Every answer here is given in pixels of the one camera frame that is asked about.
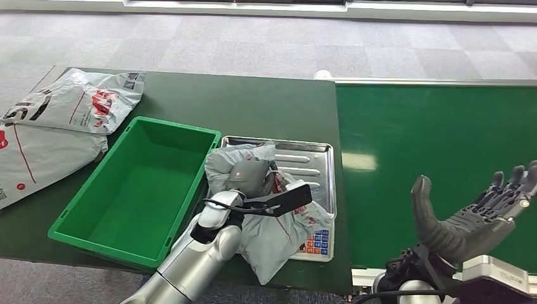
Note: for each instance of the white round knob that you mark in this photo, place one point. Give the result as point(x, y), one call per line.
point(322, 74)

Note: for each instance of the green conveyor belt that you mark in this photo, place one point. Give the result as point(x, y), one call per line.
point(419, 147)

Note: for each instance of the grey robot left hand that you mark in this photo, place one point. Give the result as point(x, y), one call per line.
point(249, 176)

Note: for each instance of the flat right wrist mount plate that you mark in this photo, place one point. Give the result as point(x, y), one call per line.
point(491, 296)

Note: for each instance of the large white courier bag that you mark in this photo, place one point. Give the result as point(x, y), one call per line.
point(42, 157)

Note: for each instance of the small grey courier bag package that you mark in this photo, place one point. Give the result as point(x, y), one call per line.
point(268, 243)

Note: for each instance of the white courier bag black print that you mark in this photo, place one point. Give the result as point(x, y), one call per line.
point(79, 102)

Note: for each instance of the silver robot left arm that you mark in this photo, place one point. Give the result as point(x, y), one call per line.
point(197, 260)

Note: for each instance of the stainless steel scale pan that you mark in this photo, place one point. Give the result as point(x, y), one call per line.
point(310, 163)

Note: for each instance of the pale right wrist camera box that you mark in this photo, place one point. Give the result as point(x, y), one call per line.
point(495, 270)

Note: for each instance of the green plastic crate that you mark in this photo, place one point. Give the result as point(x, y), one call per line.
point(138, 184)

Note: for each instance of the white electronic price scale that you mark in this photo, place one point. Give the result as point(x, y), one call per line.
point(321, 247)

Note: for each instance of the flat wrist mount plate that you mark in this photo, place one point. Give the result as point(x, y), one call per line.
point(491, 296)
point(289, 199)

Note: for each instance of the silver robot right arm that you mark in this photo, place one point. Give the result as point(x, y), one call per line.
point(413, 291)

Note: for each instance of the flat left wrist mount plate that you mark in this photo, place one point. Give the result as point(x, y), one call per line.
point(289, 199)

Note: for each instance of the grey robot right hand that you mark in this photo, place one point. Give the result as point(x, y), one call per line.
point(461, 235)

